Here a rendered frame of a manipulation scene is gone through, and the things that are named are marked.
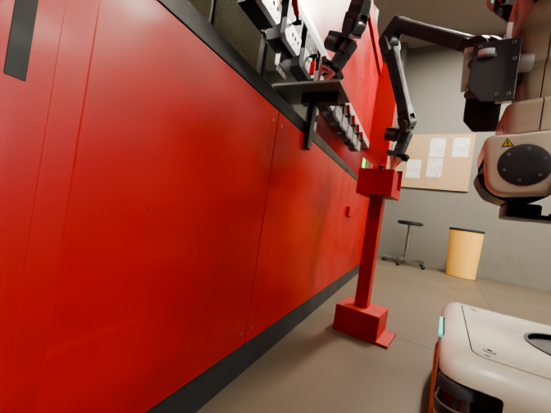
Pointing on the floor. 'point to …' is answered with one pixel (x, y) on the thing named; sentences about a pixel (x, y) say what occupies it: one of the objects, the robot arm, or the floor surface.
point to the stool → (407, 245)
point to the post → (262, 54)
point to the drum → (463, 252)
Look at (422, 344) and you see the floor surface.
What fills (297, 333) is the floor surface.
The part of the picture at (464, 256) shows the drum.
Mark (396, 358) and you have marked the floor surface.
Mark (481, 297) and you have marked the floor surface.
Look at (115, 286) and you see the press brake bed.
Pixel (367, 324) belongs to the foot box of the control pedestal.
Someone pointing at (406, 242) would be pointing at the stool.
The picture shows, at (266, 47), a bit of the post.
